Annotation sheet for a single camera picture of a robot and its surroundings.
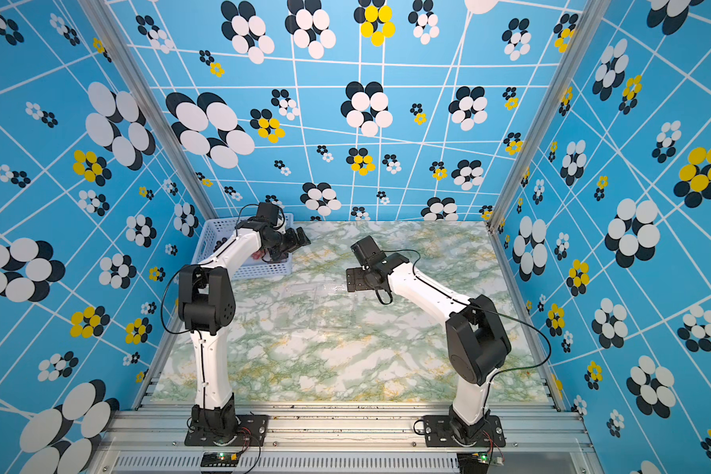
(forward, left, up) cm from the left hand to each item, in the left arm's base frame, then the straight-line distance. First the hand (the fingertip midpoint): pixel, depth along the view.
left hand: (304, 243), depth 102 cm
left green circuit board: (-61, +15, -12) cm, 64 cm away
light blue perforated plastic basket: (+10, +38, -5) cm, 39 cm away
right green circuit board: (-61, -48, -10) cm, 78 cm away
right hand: (-16, -22, +2) cm, 27 cm away
